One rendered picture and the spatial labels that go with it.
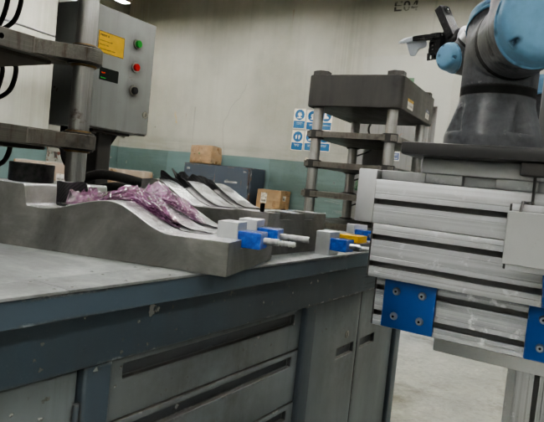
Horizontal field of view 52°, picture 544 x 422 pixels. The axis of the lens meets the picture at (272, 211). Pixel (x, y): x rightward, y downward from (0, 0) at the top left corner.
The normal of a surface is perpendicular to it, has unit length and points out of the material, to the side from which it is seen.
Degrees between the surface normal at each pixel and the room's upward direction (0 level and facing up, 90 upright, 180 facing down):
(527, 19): 97
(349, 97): 90
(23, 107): 90
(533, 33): 96
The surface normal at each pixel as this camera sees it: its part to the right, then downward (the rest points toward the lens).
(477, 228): -0.53, -0.01
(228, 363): 0.84, 0.11
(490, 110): -0.38, -0.29
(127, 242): -0.27, 0.03
